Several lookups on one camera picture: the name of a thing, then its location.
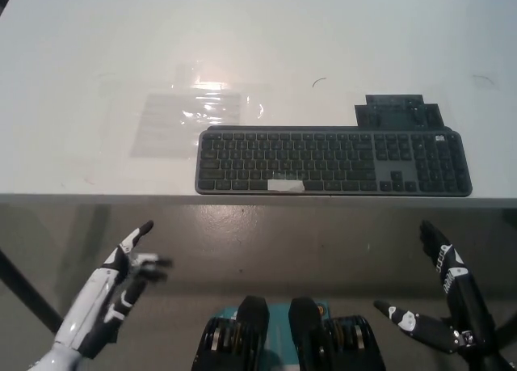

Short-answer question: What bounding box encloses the teal robot torso plate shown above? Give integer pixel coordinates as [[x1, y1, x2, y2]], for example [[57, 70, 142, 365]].
[[211, 301, 330, 371]]

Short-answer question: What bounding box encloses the black table leg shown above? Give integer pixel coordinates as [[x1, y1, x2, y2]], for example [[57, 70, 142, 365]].
[[0, 247, 64, 335]]

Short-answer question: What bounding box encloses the paper sheet in plastic sleeve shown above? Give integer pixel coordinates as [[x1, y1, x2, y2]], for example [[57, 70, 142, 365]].
[[129, 92, 244, 160]]

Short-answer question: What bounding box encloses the dark grey computer keyboard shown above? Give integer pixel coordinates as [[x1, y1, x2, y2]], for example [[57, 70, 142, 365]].
[[195, 124, 474, 197]]

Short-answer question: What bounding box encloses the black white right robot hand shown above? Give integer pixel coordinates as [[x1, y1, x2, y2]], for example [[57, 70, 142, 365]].
[[373, 219, 498, 354]]

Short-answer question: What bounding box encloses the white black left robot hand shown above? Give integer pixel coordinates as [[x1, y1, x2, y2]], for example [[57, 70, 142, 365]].
[[54, 220, 174, 359]]

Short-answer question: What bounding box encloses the white tape strip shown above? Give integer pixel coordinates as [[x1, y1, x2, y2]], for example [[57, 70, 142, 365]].
[[267, 179, 305, 194]]

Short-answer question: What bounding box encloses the black rectangular patch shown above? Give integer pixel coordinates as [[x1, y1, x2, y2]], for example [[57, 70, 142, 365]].
[[354, 94, 444, 130]]

